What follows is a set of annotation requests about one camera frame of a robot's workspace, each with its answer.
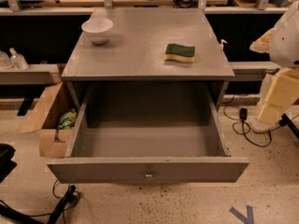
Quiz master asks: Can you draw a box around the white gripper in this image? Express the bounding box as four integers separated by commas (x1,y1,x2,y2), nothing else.
249,2,299,132

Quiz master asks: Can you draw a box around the grey top drawer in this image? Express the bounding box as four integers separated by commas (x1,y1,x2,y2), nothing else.
48,82,249,184

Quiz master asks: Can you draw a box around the grey wooden drawer cabinet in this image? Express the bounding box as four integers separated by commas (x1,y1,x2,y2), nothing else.
63,7,234,112

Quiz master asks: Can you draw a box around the black stand leg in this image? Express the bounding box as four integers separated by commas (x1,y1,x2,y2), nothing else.
279,114,299,139

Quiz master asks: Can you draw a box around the white pump dispenser bottle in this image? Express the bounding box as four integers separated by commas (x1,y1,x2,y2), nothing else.
220,39,227,50

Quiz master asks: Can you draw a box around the green yellow sponge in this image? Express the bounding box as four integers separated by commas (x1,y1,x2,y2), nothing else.
164,43,195,63

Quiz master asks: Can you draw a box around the white ceramic bowl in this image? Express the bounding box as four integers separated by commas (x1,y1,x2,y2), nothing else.
81,18,113,44

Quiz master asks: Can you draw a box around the green snack bag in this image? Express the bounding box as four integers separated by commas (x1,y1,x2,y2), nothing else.
57,108,78,130

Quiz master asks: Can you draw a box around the brown cardboard box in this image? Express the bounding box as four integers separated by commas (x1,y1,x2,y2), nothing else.
20,82,75,158

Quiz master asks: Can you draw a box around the clear sanitizer bottle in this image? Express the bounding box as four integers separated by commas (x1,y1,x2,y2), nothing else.
9,48,29,70

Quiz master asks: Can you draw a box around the clear plastic bottle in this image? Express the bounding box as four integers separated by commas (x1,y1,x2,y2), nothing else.
0,50,13,69

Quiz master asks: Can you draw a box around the black chair base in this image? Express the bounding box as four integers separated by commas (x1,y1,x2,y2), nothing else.
0,143,17,183

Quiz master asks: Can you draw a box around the black floor cable bundle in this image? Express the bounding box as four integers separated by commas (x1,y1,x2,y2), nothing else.
0,180,82,224

